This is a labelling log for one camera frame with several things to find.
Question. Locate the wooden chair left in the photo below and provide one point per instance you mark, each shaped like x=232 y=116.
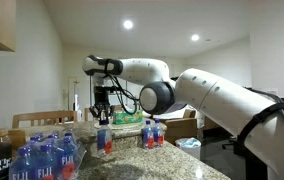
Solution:
x=59 y=117

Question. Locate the shrink-wrapped Fiji bottle pack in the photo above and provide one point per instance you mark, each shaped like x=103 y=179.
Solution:
x=50 y=158

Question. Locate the wooden chair right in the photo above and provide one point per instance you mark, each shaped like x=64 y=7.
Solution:
x=88 y=116

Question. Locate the wooden chair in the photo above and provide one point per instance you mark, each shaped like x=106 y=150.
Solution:
x=59 y=117
x=88 y=116

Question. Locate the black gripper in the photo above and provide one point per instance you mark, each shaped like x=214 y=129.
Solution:
x=101 y=97

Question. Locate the white trash bin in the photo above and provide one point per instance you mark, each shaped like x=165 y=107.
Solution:
x=192 y=146

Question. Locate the green tissue box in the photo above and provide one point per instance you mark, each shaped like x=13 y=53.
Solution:
x=121 y=117

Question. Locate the fiji water bottle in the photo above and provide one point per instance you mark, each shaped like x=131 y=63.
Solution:
x=148 y=139
x=158 y=134
x=104 y=139

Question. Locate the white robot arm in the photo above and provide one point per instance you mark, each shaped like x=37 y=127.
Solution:
x=256 y=118

